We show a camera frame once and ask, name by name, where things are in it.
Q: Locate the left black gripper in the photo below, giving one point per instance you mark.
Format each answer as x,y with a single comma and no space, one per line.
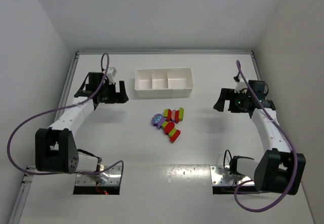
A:
115,92

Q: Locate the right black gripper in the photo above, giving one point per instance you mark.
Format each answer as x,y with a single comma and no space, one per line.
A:
230,100

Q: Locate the purple paw print lego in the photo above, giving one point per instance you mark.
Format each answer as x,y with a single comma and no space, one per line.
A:
156,119

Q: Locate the purple square lego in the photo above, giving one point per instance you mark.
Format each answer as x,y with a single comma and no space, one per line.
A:
160,123

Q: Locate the red green lego stack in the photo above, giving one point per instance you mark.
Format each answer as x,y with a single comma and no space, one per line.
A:
171,131

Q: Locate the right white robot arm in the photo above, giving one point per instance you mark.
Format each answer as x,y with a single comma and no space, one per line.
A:
274,171

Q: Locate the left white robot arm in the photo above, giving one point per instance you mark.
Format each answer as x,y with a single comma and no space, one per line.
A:
55,147

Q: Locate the white three-compartment container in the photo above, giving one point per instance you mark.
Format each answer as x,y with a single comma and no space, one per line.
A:
163,83

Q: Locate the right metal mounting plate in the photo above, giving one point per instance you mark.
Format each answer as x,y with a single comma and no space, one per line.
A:
222,178

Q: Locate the metal mounting plate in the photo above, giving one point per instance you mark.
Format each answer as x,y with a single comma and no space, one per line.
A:
222,178
109,178

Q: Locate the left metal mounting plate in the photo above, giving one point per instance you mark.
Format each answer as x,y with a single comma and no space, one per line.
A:
109,178

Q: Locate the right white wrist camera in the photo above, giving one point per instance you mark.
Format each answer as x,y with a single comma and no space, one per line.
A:
240,84

